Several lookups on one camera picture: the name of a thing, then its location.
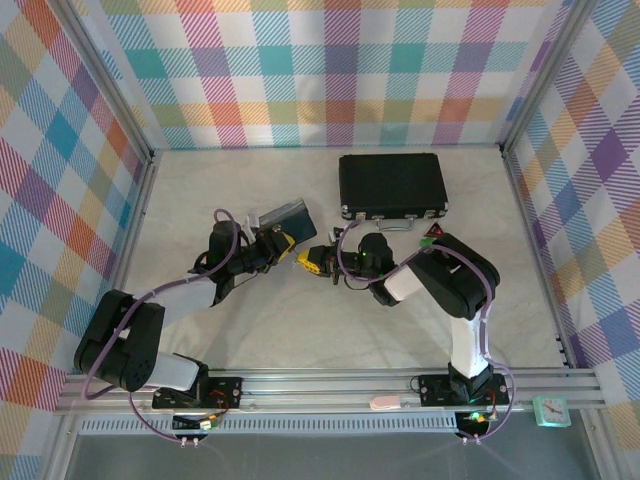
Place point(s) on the starry night painted tin box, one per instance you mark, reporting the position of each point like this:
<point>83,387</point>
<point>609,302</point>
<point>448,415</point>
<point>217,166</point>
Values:
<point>292,220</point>

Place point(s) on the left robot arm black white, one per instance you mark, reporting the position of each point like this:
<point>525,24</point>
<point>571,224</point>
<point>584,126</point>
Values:
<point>125,345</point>

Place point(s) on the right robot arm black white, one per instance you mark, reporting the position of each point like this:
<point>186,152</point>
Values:
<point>460,280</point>

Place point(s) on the red triangle block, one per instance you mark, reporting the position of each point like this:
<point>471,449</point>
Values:
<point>435,232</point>

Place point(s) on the pink oval eraser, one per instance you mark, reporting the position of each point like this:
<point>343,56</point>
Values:
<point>385,402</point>

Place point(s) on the small connector board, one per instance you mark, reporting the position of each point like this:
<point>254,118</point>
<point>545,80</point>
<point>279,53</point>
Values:
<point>209,422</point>
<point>477,417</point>

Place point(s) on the small mint green clock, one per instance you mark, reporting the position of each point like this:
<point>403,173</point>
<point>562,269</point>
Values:
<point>551,411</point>

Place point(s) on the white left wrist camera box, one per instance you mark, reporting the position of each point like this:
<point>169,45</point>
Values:
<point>251,223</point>

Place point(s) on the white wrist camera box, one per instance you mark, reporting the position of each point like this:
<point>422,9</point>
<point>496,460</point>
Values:
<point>334,234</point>
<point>251,223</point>

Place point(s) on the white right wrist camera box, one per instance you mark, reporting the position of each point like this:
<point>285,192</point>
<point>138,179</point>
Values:
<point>334,234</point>

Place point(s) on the aluminium frame rail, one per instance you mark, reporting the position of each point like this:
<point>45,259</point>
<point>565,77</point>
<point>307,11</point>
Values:
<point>325,387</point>

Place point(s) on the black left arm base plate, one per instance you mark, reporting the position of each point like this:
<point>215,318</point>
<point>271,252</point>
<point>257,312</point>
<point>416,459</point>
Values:
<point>227,392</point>

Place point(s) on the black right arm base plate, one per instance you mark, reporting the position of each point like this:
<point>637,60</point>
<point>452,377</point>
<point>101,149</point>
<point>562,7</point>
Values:
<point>435,390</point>

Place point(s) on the aluminium frame post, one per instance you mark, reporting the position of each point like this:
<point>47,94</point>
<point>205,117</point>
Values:
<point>545,75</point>
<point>107,75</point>

